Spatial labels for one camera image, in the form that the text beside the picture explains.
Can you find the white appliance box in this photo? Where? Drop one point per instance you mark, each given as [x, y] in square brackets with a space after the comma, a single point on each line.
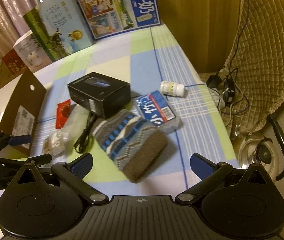
[31, 52]

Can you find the black product box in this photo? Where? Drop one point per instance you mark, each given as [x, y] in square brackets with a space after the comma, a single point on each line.
[102, 95]

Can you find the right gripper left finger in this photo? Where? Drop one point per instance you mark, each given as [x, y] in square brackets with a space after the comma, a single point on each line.
[72, 175]

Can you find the blue white tissue pack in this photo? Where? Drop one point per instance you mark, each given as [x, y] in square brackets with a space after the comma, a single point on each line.
[155, 108]

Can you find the red snack packet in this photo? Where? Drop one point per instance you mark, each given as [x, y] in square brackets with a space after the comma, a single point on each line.
[63, 110]

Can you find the white power strip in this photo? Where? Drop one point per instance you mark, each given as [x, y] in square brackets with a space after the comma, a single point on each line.
[217, 98]

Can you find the olive quilted chair cushion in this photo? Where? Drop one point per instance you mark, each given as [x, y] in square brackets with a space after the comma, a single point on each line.
[258, 55]

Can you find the clear bag of cotton swabs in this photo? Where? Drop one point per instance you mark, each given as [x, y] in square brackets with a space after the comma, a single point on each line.
[58, 141]

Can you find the grey blue knitted hat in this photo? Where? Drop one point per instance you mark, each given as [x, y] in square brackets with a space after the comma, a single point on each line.
[131, 142]

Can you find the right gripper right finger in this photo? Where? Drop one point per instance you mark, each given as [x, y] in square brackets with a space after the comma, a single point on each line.
[211, 176]

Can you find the white pill bottle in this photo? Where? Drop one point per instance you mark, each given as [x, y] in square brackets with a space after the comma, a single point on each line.
[172, 88]

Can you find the checkered bed sheet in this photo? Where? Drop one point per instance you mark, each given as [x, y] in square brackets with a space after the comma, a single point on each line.
[143, 58]

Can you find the blue milk carton box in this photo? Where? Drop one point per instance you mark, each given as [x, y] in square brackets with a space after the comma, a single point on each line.
[110, 17]

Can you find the black power adapter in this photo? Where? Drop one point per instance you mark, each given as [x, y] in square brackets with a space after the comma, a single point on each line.
[213, 81]

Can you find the red gold gift box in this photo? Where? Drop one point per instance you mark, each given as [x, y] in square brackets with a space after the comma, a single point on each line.
[13, 62]

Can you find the brown cardboard storage box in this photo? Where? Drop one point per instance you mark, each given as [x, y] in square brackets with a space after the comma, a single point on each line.
[20, 104]

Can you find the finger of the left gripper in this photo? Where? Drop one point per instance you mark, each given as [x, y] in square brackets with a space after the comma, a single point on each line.
[37, 160]
[19, 139]

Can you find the light blue green milk box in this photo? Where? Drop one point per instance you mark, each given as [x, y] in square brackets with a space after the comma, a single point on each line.
[59, 27]

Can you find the black small fan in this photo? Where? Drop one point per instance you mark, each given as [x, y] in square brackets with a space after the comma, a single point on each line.
[228, 92]

